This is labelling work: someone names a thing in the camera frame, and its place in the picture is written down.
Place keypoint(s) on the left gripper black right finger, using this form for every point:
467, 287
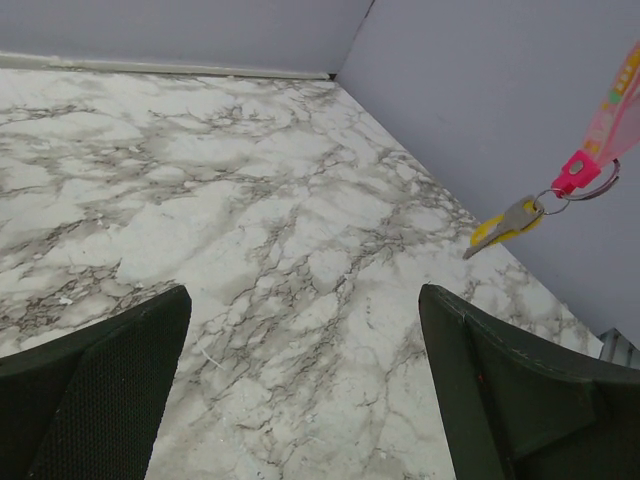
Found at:
516, 406

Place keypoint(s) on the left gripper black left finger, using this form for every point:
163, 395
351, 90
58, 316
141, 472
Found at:
88, 405

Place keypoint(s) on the yellow key tag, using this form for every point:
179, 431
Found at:
520, 217

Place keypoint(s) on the silver key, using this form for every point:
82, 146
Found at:
471, 251

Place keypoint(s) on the pink strap keyring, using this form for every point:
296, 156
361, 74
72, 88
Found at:
614, 129

